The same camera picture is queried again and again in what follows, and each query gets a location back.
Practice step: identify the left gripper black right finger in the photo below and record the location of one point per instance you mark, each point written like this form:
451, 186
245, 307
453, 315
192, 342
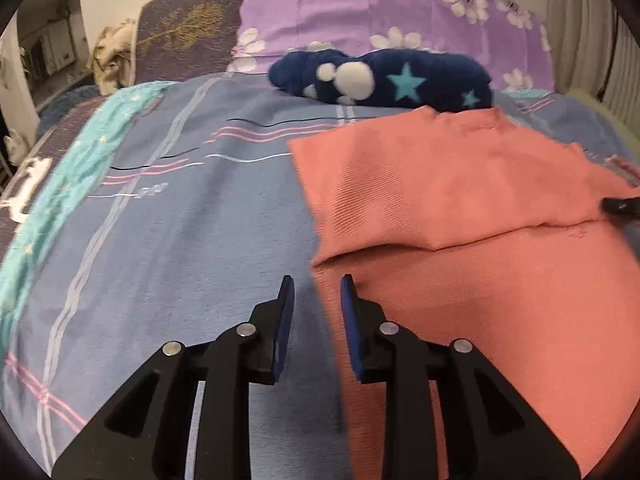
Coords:
447, 407

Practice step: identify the coral long-sleeve sweater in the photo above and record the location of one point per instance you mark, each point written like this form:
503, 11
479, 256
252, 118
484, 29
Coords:
467, 225

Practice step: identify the beige cloth bundle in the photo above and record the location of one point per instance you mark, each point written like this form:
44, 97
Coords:
111, 62

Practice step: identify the dark cat-print blanket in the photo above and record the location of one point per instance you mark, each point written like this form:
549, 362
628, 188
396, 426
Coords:
60, 123

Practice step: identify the pink folded clothes stack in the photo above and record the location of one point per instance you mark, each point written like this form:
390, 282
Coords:
625, 169

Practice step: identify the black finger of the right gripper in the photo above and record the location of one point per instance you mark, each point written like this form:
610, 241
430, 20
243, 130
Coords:
622, 208

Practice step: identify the blue plaid bed sheet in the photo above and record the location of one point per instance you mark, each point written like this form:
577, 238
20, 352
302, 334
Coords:
199, 218

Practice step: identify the purple floral pillow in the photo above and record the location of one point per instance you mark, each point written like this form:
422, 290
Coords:
508, 37

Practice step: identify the navy star fleece garment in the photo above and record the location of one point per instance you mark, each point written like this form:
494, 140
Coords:
448, 83

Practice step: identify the green blanket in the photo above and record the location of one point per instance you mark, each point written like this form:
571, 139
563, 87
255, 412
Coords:
629, 137

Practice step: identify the dark tree-print pillow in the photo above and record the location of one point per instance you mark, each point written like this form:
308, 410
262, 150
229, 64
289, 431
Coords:
181, 39

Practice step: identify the teal star blanket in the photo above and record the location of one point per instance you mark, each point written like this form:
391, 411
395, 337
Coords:
85, 164

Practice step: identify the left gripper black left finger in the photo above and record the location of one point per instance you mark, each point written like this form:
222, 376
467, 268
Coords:
186, 408

